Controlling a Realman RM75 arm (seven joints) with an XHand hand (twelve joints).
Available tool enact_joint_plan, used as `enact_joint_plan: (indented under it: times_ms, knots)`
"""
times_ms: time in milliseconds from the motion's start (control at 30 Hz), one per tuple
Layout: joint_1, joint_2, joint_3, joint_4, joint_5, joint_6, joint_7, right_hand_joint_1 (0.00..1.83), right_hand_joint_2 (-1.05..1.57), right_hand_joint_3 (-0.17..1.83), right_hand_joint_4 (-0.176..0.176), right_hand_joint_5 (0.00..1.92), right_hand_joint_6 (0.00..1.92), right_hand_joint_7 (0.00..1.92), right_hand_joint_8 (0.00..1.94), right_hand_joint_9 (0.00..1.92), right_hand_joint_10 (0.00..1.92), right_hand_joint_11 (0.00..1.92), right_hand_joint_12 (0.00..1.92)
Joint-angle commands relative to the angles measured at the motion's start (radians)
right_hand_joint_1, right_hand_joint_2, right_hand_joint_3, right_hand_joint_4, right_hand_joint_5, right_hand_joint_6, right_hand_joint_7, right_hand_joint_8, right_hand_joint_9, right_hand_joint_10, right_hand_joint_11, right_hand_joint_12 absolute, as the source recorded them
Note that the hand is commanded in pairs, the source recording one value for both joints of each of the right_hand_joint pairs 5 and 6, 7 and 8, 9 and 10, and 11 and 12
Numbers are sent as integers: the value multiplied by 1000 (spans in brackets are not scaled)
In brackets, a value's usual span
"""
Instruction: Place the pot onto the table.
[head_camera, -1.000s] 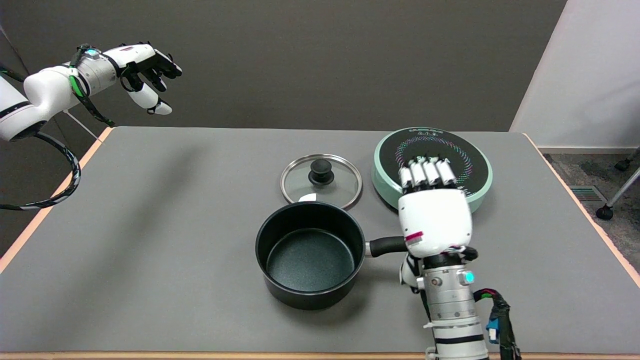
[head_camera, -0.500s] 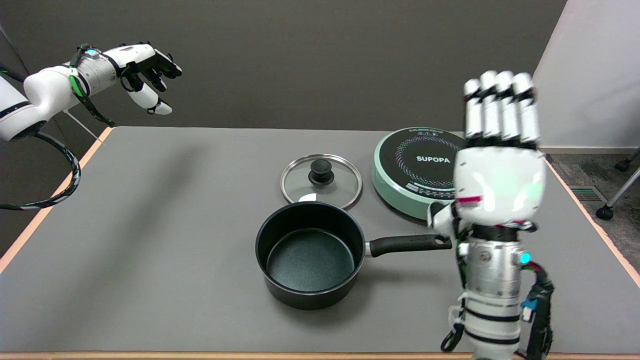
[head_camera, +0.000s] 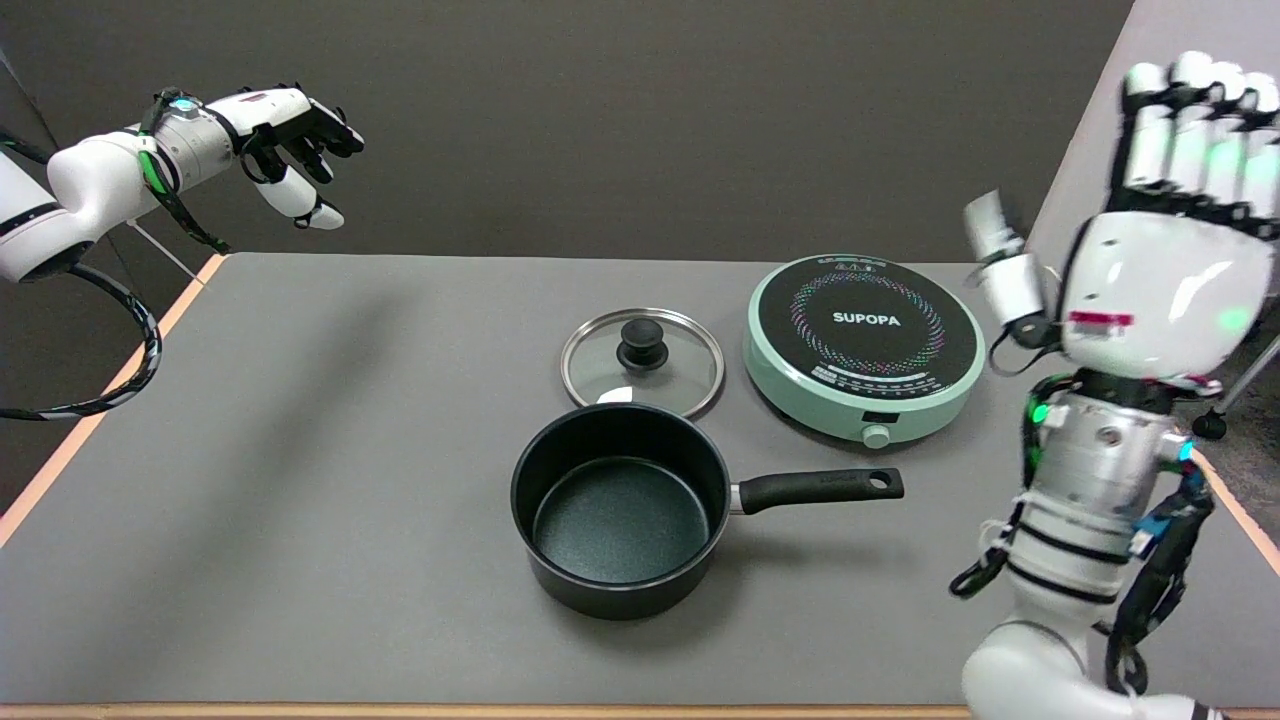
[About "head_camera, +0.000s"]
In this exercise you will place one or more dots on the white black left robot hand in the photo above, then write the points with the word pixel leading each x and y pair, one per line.
pixel 290 125

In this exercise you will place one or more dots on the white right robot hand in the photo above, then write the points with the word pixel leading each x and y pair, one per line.
pixel 1160 290

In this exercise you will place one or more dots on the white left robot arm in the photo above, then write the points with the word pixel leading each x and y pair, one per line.
pixel 95 185

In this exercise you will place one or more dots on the grey chair base with casters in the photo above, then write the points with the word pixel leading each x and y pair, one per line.
pixel 1215 420

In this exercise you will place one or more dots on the green round induction cooker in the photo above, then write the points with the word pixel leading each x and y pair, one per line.
pixel 860 320

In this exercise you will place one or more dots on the glass lid with black knob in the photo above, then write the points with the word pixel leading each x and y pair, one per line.
pixel 680 375

